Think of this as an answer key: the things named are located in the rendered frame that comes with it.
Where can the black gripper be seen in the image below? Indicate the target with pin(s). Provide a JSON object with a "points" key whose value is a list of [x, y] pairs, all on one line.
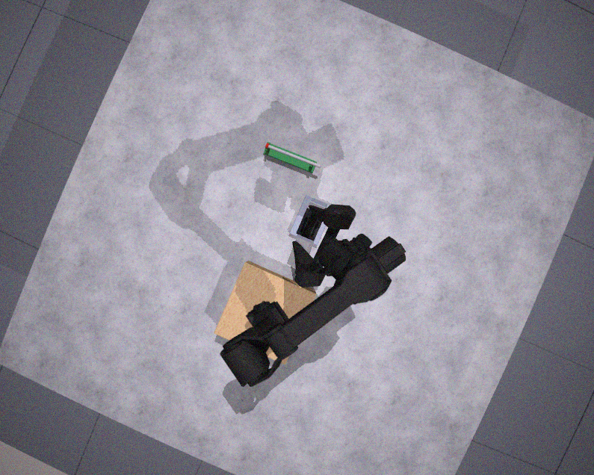
{"points": [[310, 272]]}

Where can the grey pin with red cap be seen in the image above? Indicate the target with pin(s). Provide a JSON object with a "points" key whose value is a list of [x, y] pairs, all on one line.
{"points": [[292, 155]]}

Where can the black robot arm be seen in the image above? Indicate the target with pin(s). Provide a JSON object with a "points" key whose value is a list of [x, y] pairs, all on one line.
{"points": [[361, 278]]}

